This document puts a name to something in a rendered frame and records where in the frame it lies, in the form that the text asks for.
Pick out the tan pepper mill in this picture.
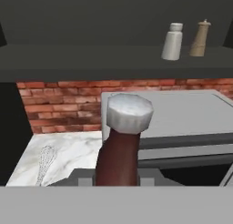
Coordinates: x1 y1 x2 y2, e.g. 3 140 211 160
189 18 212 57

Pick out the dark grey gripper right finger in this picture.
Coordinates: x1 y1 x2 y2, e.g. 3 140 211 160
137 168 184 188

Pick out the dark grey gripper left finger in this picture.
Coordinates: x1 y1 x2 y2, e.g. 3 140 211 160
49 168 98 188

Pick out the brown bottle with white cap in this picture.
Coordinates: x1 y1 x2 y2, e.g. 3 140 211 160
95 93 155 188

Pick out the dark grey open cabinet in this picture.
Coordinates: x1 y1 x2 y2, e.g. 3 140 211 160
0 0 233 83

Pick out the wire whisk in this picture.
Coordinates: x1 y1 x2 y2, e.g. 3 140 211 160
35 145 58 187

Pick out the white salt shaker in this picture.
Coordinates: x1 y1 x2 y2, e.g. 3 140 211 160
160 22 184 62

